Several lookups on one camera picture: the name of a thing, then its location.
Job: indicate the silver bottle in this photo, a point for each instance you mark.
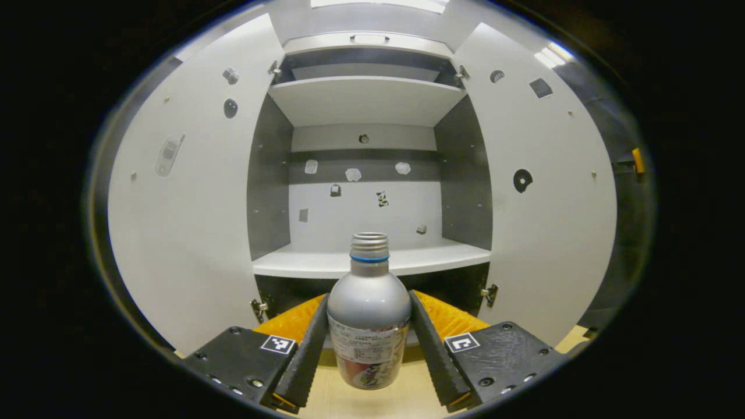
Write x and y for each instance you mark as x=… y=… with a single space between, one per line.
x=368 y=302

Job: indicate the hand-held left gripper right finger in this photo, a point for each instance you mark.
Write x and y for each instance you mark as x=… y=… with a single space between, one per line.
x=436 y=361

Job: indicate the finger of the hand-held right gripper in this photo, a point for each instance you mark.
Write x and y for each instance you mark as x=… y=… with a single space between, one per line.
x=638 y=160

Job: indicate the small ceiling light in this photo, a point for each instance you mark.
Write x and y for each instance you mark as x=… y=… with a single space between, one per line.
x=553 y=55

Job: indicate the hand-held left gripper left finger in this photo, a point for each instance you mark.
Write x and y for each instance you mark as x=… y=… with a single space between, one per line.
x=308 y=361

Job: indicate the white cabinet door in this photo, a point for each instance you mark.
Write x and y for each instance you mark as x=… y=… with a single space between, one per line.
x=553 y=233
x=192 y=233

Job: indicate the white and grey cabinet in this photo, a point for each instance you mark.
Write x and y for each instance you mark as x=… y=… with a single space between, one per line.
x=361 y=203

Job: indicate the white drawer front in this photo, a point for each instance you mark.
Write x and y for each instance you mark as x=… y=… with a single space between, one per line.
x=314 y=45

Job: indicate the white cabinet shelf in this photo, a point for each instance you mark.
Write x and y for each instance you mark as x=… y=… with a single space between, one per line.
x=366 y=99
x=436 y=259

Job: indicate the large ceiling light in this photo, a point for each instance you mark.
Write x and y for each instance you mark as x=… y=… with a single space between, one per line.
x=378 y=4

